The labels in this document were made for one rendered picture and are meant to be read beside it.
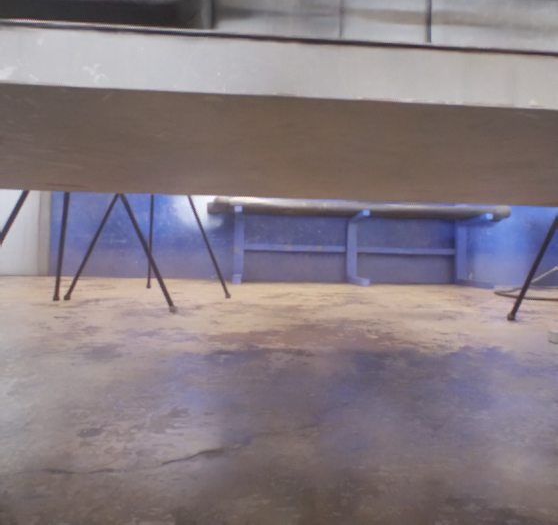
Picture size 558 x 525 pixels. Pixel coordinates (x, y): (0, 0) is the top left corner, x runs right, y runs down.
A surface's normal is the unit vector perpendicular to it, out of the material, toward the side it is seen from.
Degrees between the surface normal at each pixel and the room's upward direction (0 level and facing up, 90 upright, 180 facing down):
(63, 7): 180
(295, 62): 90
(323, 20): 90
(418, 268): 90
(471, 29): 90
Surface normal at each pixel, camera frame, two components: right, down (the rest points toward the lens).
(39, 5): -0.02, 1.00
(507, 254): 0.07, -0.02
